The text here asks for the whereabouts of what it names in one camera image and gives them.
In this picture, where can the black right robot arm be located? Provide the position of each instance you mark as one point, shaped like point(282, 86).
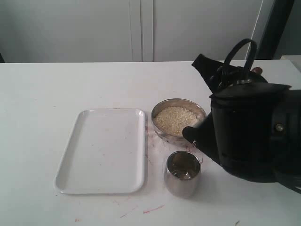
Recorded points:
point(285, 139)

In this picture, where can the steel bowl of rice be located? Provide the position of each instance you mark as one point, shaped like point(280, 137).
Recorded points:
point(169, 117)

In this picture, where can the stainless steel cup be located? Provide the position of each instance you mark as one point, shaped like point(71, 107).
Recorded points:
point(182, 173)

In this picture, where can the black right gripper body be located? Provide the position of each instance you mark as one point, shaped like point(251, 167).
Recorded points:
point(242, 117)

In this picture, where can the white cabinet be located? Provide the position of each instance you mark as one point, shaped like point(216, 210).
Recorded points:
point(35, 31)

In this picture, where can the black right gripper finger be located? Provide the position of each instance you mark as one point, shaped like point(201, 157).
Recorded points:
point(202, 136)

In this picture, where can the white rectangular plastic tray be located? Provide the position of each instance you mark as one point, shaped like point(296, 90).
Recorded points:
point(105, 153)

